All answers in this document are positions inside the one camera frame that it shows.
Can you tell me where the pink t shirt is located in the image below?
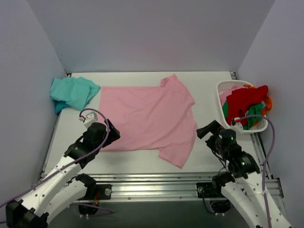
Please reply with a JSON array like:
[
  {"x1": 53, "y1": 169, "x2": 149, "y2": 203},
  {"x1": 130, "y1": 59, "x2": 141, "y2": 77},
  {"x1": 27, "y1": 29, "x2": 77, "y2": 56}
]
[
  {"x1": 99, "y1": 74, "x2": 197, "y2": 168},
  {"x1": 219, "y1": 89, "x2": 234, "y2": 106}
]

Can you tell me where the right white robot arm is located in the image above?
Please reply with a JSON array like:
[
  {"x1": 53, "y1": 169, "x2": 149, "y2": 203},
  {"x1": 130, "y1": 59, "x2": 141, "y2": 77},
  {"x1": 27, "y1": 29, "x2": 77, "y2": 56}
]
[{"x1": 197, "y1": 120, "x2": 292, "y2": 228}]

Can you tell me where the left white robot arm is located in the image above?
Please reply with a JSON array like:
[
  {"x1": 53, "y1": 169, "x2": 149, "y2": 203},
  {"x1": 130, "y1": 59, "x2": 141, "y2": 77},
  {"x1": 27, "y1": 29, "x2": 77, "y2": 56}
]
[{"x1": 5, "y1": 119, "x2": 120, "y2": 228}]

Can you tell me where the pink t shirt in basket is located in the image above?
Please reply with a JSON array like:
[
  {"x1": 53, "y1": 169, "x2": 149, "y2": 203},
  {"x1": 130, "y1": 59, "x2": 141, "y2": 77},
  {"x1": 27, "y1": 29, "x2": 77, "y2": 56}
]
[{"x1": 219, "y1": 89, "x2": 234, "y2": 106}]

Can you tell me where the red t shirt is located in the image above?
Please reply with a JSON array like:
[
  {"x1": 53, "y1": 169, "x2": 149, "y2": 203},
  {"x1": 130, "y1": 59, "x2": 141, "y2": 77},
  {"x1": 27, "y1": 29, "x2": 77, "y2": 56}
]
[{"x1": 223, "y1": 88, "x2": 267, "y2": 124}]

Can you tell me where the white plastic basket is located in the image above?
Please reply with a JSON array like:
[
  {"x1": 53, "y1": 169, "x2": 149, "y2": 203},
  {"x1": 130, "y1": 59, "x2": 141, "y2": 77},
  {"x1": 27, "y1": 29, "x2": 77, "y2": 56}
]
[{"x1": 216, "y1": 80, "x2": 272, "y2": 134}]

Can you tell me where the green t shirt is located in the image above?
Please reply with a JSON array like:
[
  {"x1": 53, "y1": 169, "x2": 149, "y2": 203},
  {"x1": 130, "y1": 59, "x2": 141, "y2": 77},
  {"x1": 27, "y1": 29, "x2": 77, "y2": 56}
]
[{"x1": 222, "y1": 100, "x2": 265, "y2": 130}]

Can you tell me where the teal t shirt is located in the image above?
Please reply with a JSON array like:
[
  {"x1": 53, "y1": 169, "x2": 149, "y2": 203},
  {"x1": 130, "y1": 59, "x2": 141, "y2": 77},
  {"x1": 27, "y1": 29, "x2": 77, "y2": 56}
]
[{"x1": 49, "y1": 77, "x2": 100, "y2": 114}]

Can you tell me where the orange t shirt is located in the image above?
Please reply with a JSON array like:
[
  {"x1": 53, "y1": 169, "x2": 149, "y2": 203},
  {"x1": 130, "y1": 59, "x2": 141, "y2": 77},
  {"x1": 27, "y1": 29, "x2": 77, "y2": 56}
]
[{"x1": 244, "y1": 84, "x2": 273, "y2": 116}]

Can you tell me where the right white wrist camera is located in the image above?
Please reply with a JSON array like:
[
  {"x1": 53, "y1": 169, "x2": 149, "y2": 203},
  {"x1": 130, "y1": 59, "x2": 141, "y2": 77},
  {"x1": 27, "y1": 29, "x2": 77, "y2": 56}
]
[{"x1": 230, "y1": 117, "x2": 243, "y2": 134}]

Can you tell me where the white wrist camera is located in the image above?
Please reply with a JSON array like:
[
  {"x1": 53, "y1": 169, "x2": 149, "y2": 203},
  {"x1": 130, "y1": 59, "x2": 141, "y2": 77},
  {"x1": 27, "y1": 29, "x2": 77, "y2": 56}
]
[
  {"x1": 230, "y1": 117, "x2": 243, "y2": 134},
  {"x1": 78, "y1": 112, "x2": 98, "y2": 128}
]

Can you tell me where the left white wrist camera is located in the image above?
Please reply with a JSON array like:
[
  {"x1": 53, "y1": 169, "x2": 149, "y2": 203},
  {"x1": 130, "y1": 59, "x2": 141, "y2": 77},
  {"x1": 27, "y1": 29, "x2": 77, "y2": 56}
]
[{"x1": 78, "y1": 112, "x2": 98, "y2": 128}]

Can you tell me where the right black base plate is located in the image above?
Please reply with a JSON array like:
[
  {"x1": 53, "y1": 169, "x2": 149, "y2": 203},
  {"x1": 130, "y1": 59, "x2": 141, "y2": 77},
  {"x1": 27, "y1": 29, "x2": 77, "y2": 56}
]
[{"x1": 196, "y1": 181, "x2": 239, "y2": 198}]

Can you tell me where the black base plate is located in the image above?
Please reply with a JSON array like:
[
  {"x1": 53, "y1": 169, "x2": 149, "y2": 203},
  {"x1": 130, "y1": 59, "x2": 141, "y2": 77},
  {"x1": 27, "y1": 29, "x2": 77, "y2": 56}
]
[
  {"x1": 196, "y1": 181, "x2": 239, "y2": 198},
  {"x1": 78, "y1": 184, "x2": 112, "y2": 201}
]

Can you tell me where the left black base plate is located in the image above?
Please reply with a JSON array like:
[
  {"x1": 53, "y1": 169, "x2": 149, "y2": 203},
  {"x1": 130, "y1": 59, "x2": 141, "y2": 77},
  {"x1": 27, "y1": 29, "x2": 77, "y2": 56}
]
[{"x1": 78, "y1": 184, "x2": 112, "y2": 201}]

